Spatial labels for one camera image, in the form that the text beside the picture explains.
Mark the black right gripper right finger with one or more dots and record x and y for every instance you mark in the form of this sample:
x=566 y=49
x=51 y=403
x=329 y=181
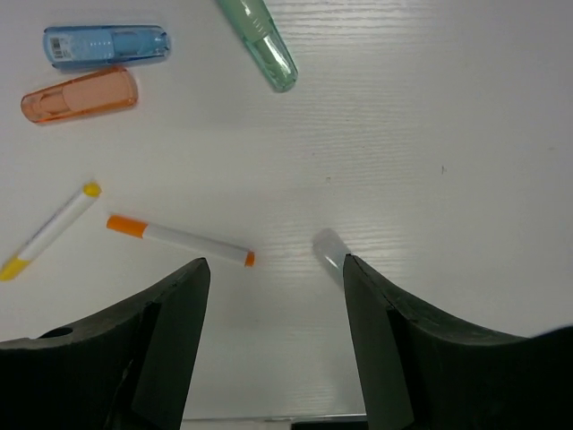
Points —
x=422 y=368

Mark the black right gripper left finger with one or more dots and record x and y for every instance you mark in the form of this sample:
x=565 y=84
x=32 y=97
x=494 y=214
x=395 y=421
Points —
x=128 y=366

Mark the green highlighter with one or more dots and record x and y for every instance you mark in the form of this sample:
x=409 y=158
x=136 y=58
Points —
x=331 y=251

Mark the white pen orange cap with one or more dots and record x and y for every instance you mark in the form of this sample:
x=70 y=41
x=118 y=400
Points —
x=172 y=236

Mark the white pen yellow cap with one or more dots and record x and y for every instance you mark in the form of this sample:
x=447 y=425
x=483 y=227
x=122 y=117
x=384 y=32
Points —
x=60 y=221

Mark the orange correction tape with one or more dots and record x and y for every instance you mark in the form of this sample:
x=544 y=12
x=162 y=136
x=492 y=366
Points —
x=92 y=94

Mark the blue correction tape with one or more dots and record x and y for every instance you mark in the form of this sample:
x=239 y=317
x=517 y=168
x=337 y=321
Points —
x=75 y=48

